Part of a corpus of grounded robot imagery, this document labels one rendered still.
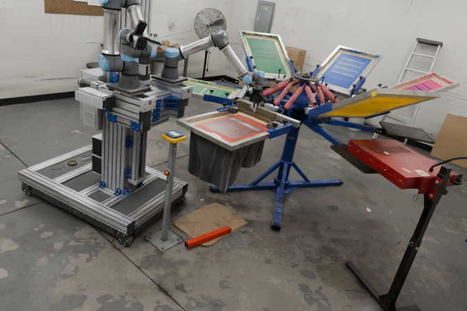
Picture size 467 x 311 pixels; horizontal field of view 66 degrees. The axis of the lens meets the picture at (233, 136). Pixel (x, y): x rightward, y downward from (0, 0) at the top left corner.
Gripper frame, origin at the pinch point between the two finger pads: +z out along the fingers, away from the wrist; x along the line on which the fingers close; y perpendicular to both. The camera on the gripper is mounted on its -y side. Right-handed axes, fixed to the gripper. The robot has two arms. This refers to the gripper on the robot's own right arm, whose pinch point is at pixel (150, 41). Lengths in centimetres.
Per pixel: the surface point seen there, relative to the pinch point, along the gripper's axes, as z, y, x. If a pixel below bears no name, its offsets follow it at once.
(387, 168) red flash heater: 89, 41, -137
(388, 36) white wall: -150, -72, -507
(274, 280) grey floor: 53, 154, -112
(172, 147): -26, 75, -47
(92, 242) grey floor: -50, 168, -9
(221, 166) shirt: -8, 84, -83
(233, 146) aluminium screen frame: 9, 59, -73
